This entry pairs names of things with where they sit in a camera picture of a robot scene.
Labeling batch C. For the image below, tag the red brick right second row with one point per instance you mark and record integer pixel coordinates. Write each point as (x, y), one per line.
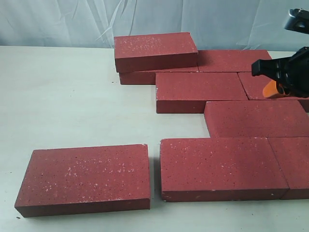
(253, 86)

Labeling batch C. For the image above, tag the white backdrop curtain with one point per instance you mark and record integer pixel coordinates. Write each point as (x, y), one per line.
(213, 24)

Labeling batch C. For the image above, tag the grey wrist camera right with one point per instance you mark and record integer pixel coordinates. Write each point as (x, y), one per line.
(298, 21)

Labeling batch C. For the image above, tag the red brick back row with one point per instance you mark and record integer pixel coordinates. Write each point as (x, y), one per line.
(229, 60)

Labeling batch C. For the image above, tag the red brick top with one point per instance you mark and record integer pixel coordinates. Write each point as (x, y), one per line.
(154, 52)

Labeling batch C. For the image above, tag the red brick middle row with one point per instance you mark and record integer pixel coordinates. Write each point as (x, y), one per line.
(270, 118)

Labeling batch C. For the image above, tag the red brick under stack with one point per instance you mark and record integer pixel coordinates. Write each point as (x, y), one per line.
(148, 77)

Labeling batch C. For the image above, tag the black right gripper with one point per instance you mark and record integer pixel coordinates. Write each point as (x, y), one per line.
(289, 76)

